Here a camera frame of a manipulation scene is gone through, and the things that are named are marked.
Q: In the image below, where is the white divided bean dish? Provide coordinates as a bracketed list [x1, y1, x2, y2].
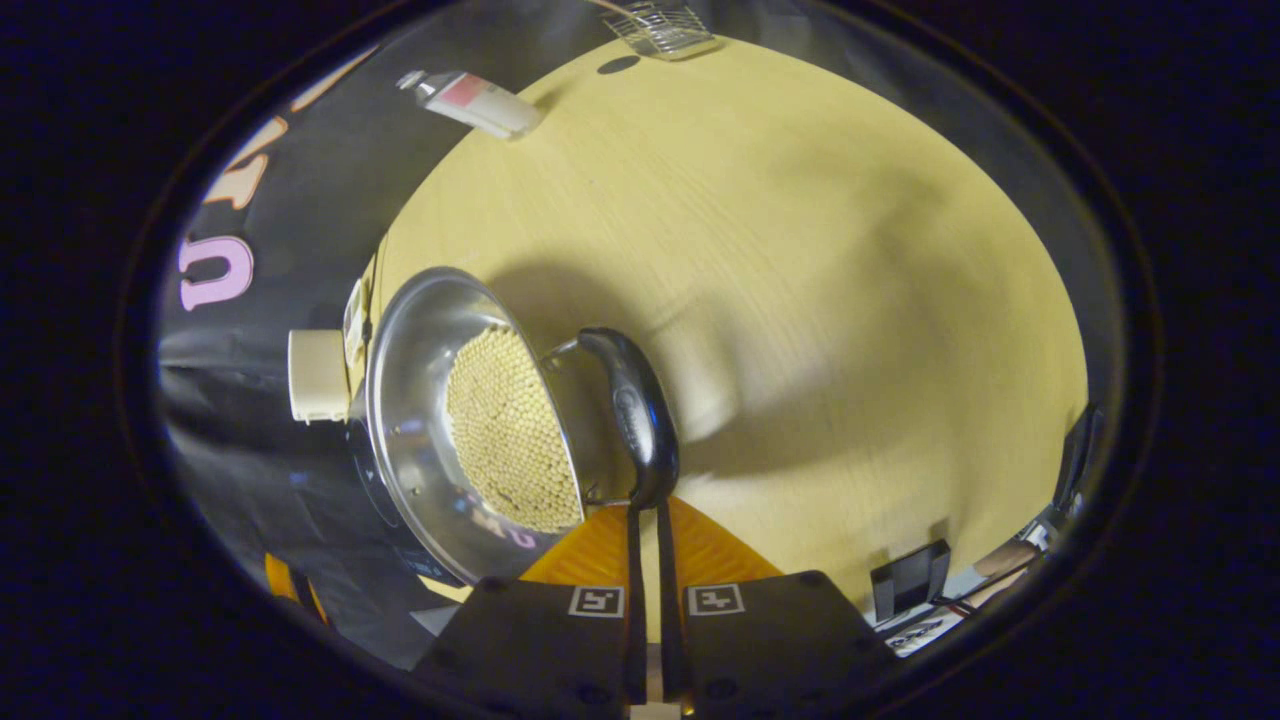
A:
[343, 278, 373, 366]

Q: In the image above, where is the small black stand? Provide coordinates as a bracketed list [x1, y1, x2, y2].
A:
[870, 540, 951, 621]

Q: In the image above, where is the small wire basket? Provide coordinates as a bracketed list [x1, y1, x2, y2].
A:
[605, 0, 719, 61]

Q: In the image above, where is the steel pot with black handle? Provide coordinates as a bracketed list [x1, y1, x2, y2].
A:
[365, 266, 682, 586]

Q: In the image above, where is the pile of yellow soybeans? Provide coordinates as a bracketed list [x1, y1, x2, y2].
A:
[445, 325, 585, 534]

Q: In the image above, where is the black induction cooktop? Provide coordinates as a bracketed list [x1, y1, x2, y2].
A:
[345, 415, 471, 591]

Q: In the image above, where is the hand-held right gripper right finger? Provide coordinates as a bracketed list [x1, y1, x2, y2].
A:
[655, 497, 901, 720]

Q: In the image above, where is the white plastic bottle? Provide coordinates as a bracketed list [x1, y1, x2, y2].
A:
[396, 69, 543, 140]

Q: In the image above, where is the white toaster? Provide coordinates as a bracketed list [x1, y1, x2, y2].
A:
[288, 328, 351, 424]

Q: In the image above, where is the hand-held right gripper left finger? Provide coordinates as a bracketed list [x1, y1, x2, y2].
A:
[410, 500, 649, 720]

